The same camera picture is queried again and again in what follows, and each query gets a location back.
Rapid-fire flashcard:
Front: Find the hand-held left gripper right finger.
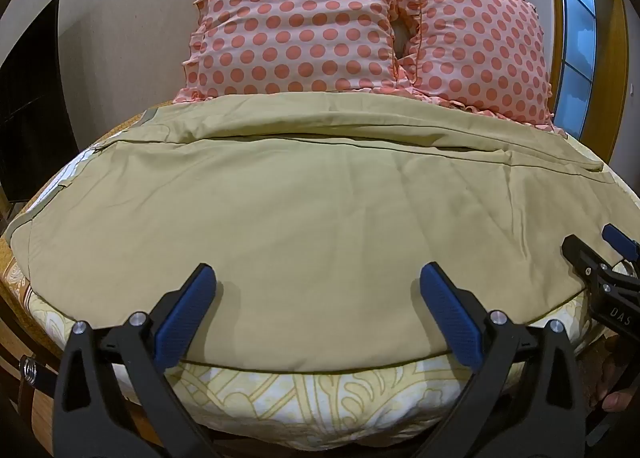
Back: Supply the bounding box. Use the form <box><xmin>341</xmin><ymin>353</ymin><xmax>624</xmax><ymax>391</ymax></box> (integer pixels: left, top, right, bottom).
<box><xmin>419</xmin><ymin>262</ymin><xmax>588</xmax><ymax>458</ymax></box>

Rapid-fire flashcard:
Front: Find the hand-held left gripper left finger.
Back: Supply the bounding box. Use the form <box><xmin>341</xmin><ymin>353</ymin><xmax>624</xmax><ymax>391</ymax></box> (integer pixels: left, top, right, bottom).
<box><xmin>50</xmin><ymin>263</ymin><xmax>218</xmax><ymax>458</ymax></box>

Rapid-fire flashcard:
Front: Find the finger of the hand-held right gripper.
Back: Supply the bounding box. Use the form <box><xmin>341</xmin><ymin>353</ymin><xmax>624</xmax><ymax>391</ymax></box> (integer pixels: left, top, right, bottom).
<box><xmin>602</xmin><ymin>223</ymin><xmax>640</xmax><ymax>273</ymax></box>
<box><xmin>561</xmin><ymin>234</ymin><xmax>612</xmax><ymax>295</ymax></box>

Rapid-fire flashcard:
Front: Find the olive green blanket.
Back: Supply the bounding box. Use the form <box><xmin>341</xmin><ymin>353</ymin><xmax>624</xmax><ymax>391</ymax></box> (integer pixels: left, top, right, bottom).
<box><xmin>9</xmin><ymin>92</ymin><xmax>631</xmax><ymax>375</ymax></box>

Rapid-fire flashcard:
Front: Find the person's right hand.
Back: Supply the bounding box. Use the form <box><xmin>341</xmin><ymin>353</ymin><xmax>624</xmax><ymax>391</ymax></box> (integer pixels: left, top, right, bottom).
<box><xmin>589</xmin><ymin>330</ymin><xmax>640</xmax><ymax>414</ymax></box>

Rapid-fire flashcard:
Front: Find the yellow patterned bed sheet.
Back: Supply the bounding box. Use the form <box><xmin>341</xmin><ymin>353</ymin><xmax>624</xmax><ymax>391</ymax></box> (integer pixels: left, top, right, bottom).
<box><xmin>10</xmin><ymin>130</ymin><xmax>640</xmax><ymax>441</ymax></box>

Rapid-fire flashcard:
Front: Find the glass window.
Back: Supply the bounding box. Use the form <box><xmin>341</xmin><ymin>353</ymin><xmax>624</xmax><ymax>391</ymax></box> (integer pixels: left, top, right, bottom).
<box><xmin>551</xmin><ymin>0</ymin><xmax>599</xmax><ymax>141</ymax></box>

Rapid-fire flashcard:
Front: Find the pink polka dot pillow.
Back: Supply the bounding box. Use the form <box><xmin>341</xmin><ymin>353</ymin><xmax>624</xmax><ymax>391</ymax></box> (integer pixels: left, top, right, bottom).
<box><xmin>172</xmin><ymin>0</ymin><xmax>416</xmax><ymax>103</ymax></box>
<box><xmin>392</xmin><ymin>0</ymin><xmax>558</xmax><ymax>131</ymax></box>

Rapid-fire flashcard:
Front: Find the black television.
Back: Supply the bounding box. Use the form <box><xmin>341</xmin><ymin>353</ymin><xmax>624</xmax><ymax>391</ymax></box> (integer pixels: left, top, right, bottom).
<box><xmin>0</xmin><ymin>0</ymin><xmax>78</xmax><ymax>205</ymax></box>

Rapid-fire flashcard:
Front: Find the wooden window frame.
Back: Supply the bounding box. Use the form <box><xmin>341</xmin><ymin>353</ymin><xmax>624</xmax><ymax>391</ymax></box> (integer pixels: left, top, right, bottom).
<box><xmin>477</xmin><ymin>0</ymin><xmax>640</xmax><ymax>169</ymax></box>

